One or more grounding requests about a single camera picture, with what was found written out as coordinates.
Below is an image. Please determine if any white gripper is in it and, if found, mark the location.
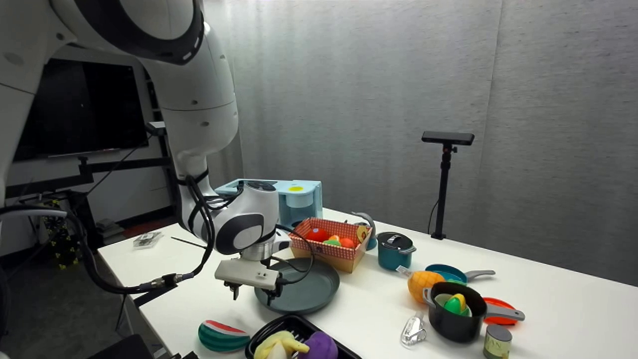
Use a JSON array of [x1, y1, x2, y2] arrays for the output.
[[213, 257, 285, 307]]

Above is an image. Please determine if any grey plate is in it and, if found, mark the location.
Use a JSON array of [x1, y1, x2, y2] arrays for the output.
[[253, 255, 341, 317]]

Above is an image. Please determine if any black plastic tray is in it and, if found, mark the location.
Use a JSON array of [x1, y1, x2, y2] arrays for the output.
[[243, 311, 365, 359]]

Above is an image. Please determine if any plush watermelon slice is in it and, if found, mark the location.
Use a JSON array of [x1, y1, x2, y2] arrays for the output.
[[195, 317, 251, 352]]

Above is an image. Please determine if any yellow plush banana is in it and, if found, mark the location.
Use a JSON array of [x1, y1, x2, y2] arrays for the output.
[[253, 328, 311, 359]]

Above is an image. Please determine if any orange checked cardboard basket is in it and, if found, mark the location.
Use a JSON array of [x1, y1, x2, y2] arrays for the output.
[[289, 217, 373, 275]]

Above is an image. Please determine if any purple plush fruit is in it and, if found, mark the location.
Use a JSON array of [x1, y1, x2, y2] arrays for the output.
[[297, 328, 341, 359]]

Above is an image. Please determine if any light blue toy appliance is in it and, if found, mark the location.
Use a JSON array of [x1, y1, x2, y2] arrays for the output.
[[215, 175, 327, 229]]

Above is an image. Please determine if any small silver metal part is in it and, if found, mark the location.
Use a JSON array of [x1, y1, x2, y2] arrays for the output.
[[131, 229, 163, 249]]

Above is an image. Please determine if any teal toy pot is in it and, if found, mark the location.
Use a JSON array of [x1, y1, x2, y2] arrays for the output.
[[375, 229, 418, 273]]

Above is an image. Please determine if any orange plush fruit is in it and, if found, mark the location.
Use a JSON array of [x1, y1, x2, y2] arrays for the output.
[[407, 267, 446, 307]]

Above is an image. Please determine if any teal toy pan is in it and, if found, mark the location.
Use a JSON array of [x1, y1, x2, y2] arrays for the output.
[[422, 261, 498, 287]]

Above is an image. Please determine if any plant with yellow flowers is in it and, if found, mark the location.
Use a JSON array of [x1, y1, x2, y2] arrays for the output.
[[32, 197, 86, 271]]

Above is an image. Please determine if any yellow green plush vegetable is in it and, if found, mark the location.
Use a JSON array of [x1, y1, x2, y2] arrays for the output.
[[434, 289, 472, 318]]

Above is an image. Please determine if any black toy pot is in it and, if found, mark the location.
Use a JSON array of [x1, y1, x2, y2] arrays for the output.
[[420, 279, 488, 344]]

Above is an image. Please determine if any red toy pan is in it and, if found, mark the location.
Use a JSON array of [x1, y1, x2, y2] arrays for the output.
[[482, 295, 526, 328]]

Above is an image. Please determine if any black monitor screen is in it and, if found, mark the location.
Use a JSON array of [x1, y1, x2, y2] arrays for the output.
[[12, 57, 151, 163]]

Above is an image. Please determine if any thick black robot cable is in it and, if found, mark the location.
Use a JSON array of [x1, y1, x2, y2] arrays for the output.
[[66, 171, 223, 299]]

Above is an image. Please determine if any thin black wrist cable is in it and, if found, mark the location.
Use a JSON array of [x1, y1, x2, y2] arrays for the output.
[[267, 223, 319, 289]]

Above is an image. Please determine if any black metal rail frame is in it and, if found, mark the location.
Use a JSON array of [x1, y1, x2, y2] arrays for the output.
[[4, 155, 175, 201]]

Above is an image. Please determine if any black camera on stand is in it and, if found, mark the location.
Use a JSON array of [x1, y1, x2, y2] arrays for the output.
[[420, 129, 476, 241]]

